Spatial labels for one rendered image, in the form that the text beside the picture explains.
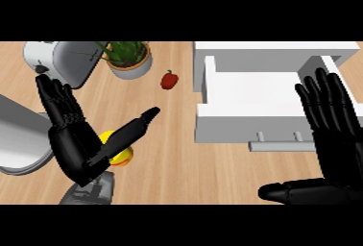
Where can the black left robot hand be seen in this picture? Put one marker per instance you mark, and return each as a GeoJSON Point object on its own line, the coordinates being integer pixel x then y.
{"type": "Point", "coordinates": [71, 141]}

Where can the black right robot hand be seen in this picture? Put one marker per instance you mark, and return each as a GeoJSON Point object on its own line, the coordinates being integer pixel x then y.
{"type": "Point", "coordinates": [335, 150]}

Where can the white open drawer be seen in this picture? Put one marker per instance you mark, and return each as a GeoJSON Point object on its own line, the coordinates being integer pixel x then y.
{"type": "Point", "coordinates": [264, 105]}

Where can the grey rounded appliance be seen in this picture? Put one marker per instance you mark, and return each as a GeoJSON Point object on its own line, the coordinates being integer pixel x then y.
{"type": "Point", "coordinates": [21, 141]}

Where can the white toaster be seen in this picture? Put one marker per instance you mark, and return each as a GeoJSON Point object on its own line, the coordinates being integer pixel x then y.
{"type": "Point", "coordinates": [59, 61]}

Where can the red bell pepper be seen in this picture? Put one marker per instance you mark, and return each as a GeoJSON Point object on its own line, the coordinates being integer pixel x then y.
{"type": "Point", "coordinates": [168, 80]}

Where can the potted green plant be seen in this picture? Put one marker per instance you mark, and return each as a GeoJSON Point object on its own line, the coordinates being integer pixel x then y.
{"type": "Point", "coordinates": [127, 59]}

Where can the white cabinet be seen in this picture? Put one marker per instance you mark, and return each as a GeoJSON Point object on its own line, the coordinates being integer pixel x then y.
{"type": "Point", "coordinates": [273, 53]}

